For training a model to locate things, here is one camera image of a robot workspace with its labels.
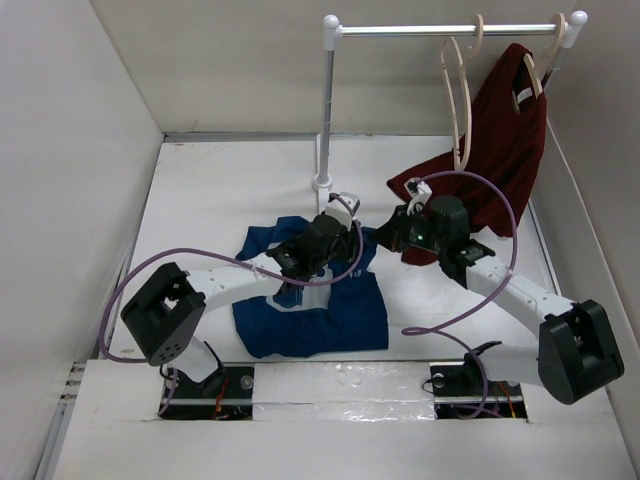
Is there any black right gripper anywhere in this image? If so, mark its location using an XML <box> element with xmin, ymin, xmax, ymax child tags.
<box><xmin>368</xmin><ymin>203</ymin><xmax>446</xmax><ymax>253</ymax></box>

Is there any blue printed t-shirt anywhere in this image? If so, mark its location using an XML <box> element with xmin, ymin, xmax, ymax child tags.
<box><xmin>232</xmin><ymin>239</ymin><xmax>389</xmax><ymax>358</ymax></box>

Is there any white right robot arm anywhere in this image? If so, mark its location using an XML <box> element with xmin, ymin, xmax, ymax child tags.
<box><xmin>372</xmin><ymin>196</ymin><xmax>625</xmax><ymax>405</ymax></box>

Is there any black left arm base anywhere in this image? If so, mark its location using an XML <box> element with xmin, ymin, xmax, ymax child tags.
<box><xmin>157</xmin><ymin>341</ymin><xmax>255</xmax><ymax>421</ymax></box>

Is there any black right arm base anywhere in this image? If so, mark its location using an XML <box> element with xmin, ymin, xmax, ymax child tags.
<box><xmin>422</xmin><ymin>353</ymin><xmax>528</xmax><ymax>420</ymax></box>

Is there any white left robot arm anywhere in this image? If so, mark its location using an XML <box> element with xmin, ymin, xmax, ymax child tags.
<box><xmin>121</xmin><ymin>213</ymin><xmax>363</xmax><ymax>397</ymax></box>

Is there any dark red t-shirt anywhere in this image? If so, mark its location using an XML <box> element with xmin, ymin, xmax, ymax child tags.
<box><xmin>385</xmin><ymin>42</ymin><xmax>549</xmax><ymax>267</ymax></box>

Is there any wooden hanger with shirt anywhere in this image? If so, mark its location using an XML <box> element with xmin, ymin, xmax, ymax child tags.
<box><xmin>522</xmin><ymin>13</ymin><xmax>567</xmax><ymax>99</ymax></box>

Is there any white clothes rack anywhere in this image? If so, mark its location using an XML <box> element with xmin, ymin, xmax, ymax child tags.
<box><xmin>312</xmin><ymin>10</ymin><xmax>589</xmax><ymax>210</ymax></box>

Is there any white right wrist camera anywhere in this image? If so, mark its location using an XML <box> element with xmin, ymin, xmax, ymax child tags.
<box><xmin>404</xmin><ymin>178</ymin><xmax>432</xmax><ymax>214</ymax></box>

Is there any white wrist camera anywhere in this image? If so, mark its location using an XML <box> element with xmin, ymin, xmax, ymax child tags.
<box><xmin>404</xmin><ymin>178</ymin><xmax>432</xmax><ymax>214</ymax></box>
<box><xmin>324</xmin><ymin>191</ymin><xmax>360</xmax><ymax>230</ymax></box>

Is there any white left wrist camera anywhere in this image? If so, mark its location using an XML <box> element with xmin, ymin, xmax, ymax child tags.
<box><xmin>324</xmin><ymin>191</ymin><xmax>360</xmax><ymax>230</ymax></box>

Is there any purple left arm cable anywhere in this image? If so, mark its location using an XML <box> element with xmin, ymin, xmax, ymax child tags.
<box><xmin>97</xmin><ymin>195</ymin><xmax>365</xmax><ymax>416</ymax></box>

